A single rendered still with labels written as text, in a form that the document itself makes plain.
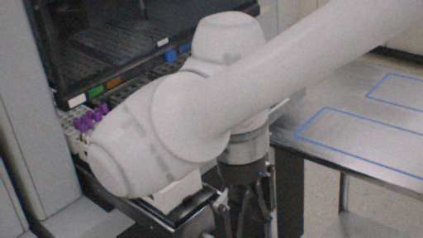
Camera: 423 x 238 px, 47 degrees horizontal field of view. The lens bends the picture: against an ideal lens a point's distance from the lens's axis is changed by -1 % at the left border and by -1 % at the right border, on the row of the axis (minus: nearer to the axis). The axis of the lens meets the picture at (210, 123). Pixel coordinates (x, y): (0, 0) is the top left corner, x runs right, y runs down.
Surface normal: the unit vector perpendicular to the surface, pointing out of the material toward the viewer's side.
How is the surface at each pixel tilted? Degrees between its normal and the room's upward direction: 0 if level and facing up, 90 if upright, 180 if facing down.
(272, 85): 82
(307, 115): 0
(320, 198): 0
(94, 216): 0
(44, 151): 90
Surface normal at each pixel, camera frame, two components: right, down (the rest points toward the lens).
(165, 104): -0.21, -0.32
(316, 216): -0.10, -0.84
